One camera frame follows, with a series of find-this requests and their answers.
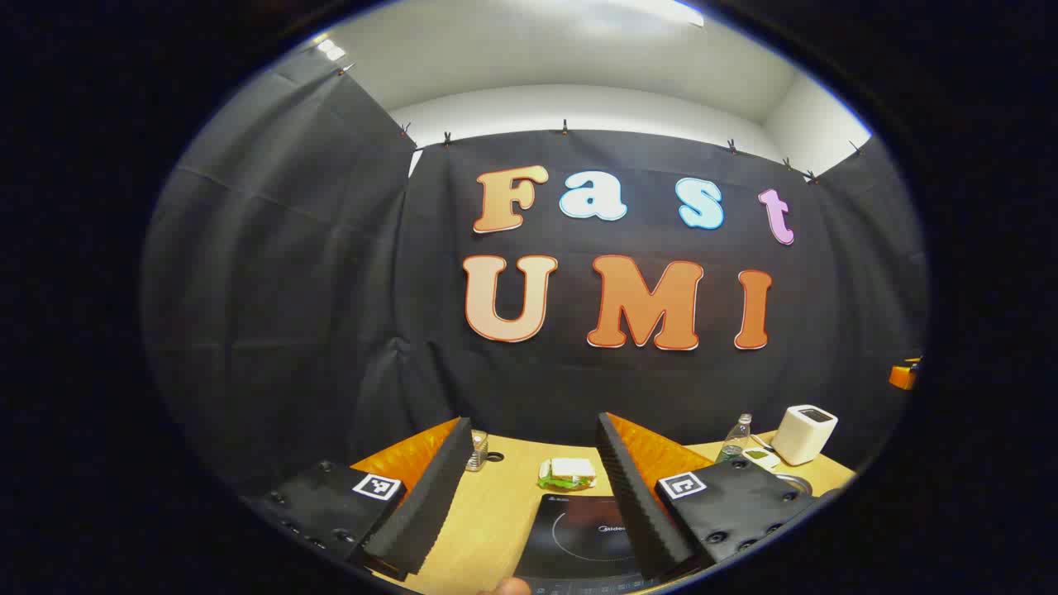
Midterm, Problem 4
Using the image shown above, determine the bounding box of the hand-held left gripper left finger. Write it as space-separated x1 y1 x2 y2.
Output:
240 416 474 582

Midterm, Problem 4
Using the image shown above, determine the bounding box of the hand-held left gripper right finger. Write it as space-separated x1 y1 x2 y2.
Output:
596 412 819 583

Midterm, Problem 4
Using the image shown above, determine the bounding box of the black induction cooktop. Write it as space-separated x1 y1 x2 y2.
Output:
512 493 662 595

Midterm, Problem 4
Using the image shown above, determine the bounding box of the sandwich with lettuce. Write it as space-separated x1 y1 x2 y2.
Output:
539 459 598 492

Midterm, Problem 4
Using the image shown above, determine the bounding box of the clear plastic water bottle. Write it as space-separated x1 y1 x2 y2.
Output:
716 413 753 464

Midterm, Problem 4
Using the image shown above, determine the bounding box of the white toaster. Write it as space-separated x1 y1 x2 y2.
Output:
771 404 839 466

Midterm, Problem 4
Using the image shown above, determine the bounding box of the black backdrop cloth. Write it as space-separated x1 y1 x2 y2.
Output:
141 45 931 497

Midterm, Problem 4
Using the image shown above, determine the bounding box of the row of black cloth clips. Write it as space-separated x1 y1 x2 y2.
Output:
337 62 865 183

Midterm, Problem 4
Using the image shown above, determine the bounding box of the large ceiling light panel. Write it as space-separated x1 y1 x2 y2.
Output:
595 0 705 27

